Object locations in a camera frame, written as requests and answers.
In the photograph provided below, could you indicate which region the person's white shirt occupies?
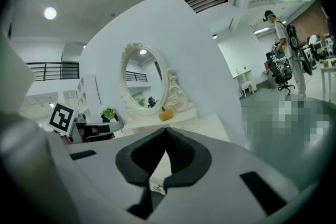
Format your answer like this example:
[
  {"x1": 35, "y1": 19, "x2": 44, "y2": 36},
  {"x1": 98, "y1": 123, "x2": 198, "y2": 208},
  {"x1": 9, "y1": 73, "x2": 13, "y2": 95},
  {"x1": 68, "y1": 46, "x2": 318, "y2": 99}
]
[{"x1": 0, "y1": 30, "x2": 37, "y2": 116}]

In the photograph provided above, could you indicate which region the white flower bouquet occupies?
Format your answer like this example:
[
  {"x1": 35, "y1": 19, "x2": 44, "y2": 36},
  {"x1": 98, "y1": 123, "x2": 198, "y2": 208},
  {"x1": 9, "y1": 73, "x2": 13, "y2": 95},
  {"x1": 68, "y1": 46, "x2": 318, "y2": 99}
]
[{"x1": 98, "y1": 105, "x2": 118, "y2": 123}]

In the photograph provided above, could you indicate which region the white ornate oval mirror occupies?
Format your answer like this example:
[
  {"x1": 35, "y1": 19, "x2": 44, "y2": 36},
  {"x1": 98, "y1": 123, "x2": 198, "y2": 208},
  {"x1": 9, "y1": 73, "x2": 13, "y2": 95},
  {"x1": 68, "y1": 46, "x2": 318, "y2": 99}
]
[{"x1": 119, "y1": 41, "x2": 196, "y2": 116}]

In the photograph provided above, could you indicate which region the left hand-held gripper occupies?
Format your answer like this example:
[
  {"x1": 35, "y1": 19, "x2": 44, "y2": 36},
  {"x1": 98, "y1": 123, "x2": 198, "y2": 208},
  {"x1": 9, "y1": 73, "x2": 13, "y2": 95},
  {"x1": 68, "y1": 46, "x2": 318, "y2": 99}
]
[{"x1": 46, "y1": 102, "x2": 124, "y2": 144}]

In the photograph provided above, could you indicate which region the black metal railing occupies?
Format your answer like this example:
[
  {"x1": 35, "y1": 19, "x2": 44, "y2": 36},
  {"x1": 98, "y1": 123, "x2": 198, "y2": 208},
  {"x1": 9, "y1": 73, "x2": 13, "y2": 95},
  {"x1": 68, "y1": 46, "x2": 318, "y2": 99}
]
[{"x1": 25, "y1": 61, "x2": 80, "y2": 82}]

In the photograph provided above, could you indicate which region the black swivel chair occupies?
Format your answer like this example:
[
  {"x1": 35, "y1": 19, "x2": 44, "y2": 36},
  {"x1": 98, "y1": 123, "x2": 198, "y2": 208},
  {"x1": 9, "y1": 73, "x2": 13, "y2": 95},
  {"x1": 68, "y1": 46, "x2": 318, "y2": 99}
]
[{"x1": 265, "y1": 51, "x2": 296, "y2": 95}]

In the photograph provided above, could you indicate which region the white shelf cabinet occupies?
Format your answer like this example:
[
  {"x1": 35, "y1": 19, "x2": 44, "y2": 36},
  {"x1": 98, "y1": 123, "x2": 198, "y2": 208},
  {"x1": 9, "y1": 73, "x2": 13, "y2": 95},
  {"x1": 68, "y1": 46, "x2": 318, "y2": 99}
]
[{"x1": 75, "y1": 74, "x2": 102, "y2": 119}]

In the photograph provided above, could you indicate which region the small white side table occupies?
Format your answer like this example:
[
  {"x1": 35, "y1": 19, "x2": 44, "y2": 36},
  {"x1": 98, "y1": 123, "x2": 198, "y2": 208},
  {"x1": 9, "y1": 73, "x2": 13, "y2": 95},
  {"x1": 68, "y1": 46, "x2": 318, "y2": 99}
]
[{"x1": 233, "y1": 67, "x2": 257, "y2": 100}]

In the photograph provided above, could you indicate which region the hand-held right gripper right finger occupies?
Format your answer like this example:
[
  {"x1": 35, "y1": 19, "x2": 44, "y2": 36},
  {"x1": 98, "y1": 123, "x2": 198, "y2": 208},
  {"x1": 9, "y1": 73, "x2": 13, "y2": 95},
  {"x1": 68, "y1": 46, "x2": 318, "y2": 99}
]
[{"x1": 148, "y1": 127, "x2": 314, "y2": 224}]

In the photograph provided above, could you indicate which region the round ceiling light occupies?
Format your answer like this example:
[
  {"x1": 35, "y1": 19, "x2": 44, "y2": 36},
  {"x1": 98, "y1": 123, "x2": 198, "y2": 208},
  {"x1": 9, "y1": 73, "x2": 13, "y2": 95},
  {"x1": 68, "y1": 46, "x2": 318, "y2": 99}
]
[{"x1": 44, "y1": 6, "x2": 58, "y2": 20}]

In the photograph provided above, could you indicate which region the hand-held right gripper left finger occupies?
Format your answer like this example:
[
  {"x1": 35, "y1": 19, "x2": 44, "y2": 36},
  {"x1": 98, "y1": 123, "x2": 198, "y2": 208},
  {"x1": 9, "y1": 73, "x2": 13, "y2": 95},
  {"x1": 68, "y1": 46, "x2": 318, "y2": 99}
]
[{"x1": 47, "y1": 127, "x2": 169, "y2": 224}]

